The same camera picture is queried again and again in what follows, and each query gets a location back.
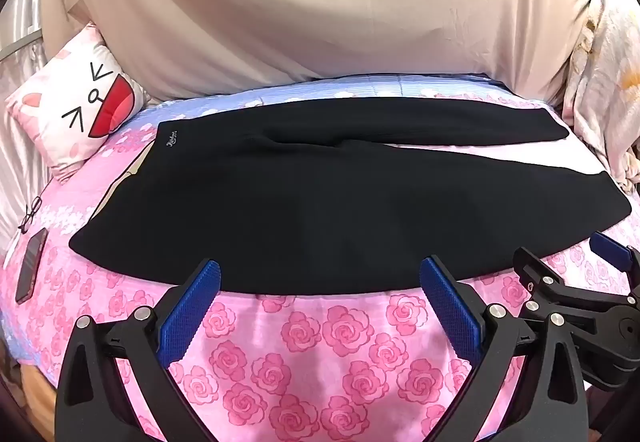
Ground black eyeglasses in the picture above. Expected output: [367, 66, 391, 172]
[17, 196, 46, 233]

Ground black pants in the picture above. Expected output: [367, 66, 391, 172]
[68, 96, 632, 297]

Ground cat face pillow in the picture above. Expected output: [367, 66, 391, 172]
[5, 22, 148, 183]

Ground white floral quilt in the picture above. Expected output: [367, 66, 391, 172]
[550, 0, 640, 195]

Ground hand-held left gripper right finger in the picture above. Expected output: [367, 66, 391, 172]
[420, 256, 586, 442]

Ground pink floral bed sheet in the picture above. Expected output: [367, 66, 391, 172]
[0, 72, 640, 442]

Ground white pleated curtain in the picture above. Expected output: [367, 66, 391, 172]
[0, 0, 71, 263]

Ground grey metal rail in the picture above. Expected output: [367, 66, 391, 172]
[0, 32, 42, 62]

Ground wooden bed frame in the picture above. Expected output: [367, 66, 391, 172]
[17, 364, 58, 438]

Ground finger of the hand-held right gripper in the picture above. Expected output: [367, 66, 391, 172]
[589, 231, 640, 303]
[512, 246, 626, 323]

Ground dark smartphone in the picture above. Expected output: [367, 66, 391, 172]
[15, 228, 49, 305]

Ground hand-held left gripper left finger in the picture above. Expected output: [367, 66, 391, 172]
[55, 259, 223, 442]

